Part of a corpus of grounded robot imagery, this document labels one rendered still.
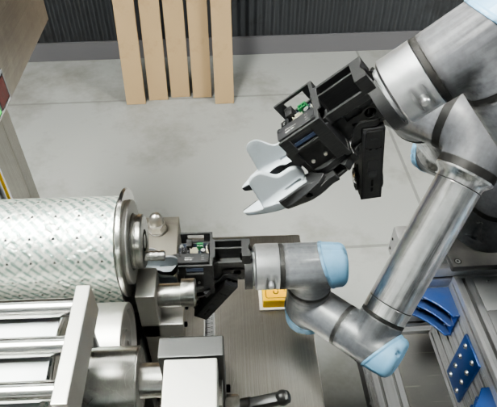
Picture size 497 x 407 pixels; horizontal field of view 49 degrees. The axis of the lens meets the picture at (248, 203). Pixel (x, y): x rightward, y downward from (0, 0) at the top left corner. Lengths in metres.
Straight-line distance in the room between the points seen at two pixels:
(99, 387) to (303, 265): 0.44
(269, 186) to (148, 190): 2.09
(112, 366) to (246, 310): 0.61
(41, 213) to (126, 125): 2.40
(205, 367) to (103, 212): 0.35
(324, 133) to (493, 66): 0.17
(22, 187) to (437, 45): 1.47
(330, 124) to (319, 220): 1.95
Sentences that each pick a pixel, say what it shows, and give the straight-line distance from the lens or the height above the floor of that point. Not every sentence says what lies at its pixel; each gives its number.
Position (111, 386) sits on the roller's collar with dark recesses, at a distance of 0.52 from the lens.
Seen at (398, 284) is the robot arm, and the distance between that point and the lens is 0.90.
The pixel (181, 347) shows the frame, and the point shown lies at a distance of 0.43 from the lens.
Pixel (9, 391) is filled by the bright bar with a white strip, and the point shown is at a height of 1.46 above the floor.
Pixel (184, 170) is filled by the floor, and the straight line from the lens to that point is 2.77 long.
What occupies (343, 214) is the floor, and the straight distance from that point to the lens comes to 2.57.
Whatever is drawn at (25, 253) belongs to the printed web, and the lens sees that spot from 0.74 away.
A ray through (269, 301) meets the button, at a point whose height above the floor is 0.92.
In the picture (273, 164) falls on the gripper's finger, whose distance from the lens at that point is 0.67.
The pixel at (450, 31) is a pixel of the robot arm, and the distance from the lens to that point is 0.57.
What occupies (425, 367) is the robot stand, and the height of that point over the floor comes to 0.21.
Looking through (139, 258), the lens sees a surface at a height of 1.26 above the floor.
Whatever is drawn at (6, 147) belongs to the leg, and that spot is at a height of 0.82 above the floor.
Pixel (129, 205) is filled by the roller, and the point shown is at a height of 1.30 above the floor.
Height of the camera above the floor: 1.81
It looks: 45 degrees down
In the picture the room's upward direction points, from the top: straight up
